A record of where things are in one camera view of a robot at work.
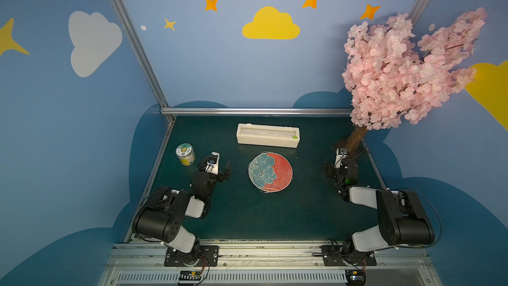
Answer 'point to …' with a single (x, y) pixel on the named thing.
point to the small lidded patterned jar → (186, 153)
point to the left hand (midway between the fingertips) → (217, 156)
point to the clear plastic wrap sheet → (269, 172)
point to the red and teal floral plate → (270, 172)
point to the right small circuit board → (356, 277)
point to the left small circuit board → (190, 275)
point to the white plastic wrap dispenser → (268, 136)
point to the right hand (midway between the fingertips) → (338, 160)
